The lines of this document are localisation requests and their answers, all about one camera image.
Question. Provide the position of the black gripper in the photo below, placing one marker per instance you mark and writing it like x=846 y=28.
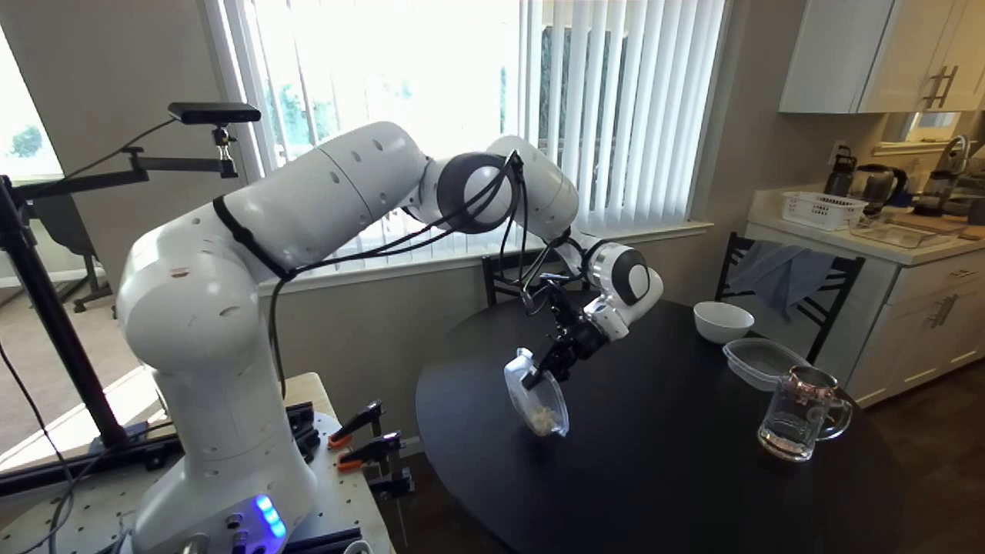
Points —
x=581 y=336

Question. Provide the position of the clear plastic bowl with food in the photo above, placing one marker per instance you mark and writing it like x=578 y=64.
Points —
x=542 y=408

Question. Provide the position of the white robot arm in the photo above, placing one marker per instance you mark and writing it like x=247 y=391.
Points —
x=307 y=268

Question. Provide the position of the white ceramic bowl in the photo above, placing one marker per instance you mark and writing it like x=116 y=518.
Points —
x=722 y=322

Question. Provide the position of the black chair near window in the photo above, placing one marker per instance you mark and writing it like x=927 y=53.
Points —
x=529 y=278

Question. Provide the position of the round black table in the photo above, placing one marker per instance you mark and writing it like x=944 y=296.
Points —
x=659 y=455

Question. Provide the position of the grey cloth on chair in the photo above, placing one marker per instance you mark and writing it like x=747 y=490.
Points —
x=780 y=276

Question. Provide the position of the clear glass mug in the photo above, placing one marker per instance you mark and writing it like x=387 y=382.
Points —
x=804 y=412

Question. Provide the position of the white vertical window blinds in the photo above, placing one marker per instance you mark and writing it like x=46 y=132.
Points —
x=609 y=90

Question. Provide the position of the white dish basket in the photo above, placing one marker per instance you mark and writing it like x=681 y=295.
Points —
x=823 y=212

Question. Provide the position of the white upper cabinet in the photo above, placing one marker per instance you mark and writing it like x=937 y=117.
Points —
x=887 y=58

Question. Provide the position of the orange handled clamp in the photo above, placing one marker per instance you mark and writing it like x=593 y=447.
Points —
x=371 y=418
x=380 y=450

